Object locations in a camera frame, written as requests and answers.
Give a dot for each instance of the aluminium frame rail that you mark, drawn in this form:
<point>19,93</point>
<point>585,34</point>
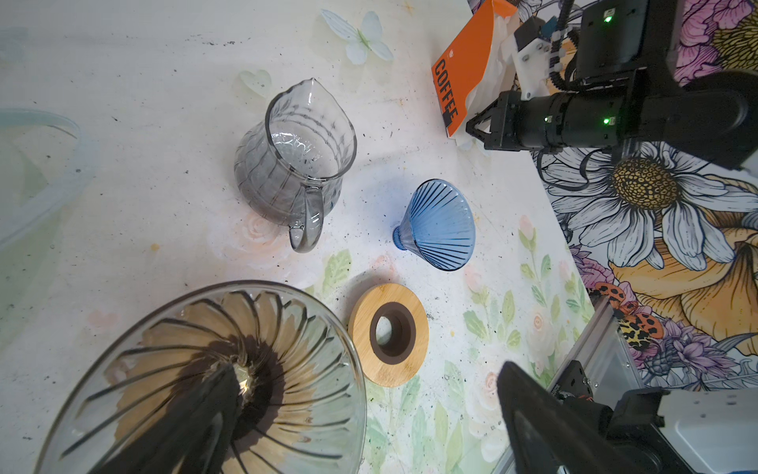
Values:
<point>593,377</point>

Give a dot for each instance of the blue glass dripper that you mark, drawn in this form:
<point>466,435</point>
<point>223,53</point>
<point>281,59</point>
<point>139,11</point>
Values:
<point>438,226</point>

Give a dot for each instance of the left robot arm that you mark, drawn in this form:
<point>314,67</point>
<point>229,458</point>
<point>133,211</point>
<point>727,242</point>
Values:
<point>681,432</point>

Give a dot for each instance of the grey glass pitcher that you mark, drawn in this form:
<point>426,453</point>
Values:
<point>289,167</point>

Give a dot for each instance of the clear grey glass dripper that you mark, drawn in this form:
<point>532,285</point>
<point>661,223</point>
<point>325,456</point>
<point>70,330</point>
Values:
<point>276,359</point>

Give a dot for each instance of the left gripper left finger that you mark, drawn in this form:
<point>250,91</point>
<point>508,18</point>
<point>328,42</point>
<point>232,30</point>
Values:
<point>193,437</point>

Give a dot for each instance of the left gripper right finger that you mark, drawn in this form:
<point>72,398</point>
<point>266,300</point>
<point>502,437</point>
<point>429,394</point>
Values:
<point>545,436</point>

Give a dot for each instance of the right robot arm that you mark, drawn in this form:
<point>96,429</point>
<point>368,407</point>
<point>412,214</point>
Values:
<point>712,117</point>

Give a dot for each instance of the coffee filter pack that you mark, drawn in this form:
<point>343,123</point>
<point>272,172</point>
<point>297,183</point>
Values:
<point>473,70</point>

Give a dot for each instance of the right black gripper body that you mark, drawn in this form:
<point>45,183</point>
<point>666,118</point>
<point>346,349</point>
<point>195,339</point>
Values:
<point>602,117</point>

